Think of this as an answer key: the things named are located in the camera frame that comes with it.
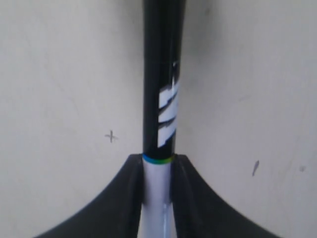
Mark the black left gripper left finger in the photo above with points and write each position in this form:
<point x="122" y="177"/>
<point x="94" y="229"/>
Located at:
<point x="114" y="213"/>

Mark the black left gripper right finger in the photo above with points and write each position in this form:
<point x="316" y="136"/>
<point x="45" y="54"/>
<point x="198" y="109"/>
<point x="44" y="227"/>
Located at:
<point x="201" y="213"/>

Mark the black and white marker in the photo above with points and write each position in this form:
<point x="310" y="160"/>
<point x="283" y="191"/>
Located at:
<point x="163" y="28"/>

